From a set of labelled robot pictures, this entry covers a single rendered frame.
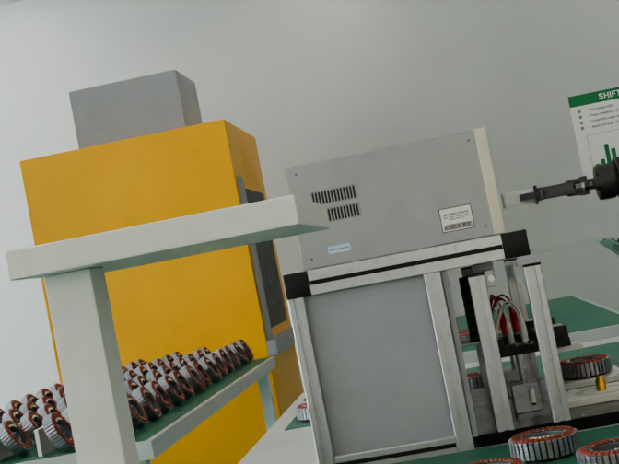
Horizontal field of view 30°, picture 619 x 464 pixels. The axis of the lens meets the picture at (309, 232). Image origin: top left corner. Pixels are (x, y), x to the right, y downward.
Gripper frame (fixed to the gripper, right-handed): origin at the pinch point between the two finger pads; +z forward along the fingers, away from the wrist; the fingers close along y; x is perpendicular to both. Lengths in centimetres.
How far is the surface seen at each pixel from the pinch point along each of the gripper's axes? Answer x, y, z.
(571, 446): -42, -63, 4
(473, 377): -40, 33, 16
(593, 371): -38.7, -1.8, -8.1
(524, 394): -37.7, -24.3, 8.0
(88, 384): -15, -111, 63
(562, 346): -30.1, -24.1, -0.8
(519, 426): -41, -39, 11
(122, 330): -20, 326, 186
